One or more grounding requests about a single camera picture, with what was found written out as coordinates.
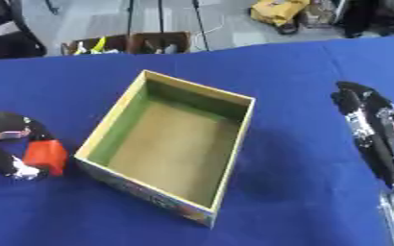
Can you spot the brown cardboard box with items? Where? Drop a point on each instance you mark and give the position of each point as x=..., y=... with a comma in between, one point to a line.
x=130, y=43

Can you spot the black tripod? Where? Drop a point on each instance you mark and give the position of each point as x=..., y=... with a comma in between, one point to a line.
x=164, y=19

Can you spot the cardboard box with green inside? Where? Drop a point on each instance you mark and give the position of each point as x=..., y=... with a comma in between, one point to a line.
x=172, y=144

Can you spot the orange block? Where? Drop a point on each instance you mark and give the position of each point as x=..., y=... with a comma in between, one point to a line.
x=46, y=156

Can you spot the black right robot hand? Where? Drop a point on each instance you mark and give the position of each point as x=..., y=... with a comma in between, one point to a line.
x=374, y=128

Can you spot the black chair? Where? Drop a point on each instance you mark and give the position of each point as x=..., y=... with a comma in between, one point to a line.
x=7, y=29

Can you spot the person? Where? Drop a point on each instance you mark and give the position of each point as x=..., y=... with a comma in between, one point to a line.
x=374, y=16

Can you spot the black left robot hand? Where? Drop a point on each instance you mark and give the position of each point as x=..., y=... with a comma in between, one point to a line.
x=4, y=123

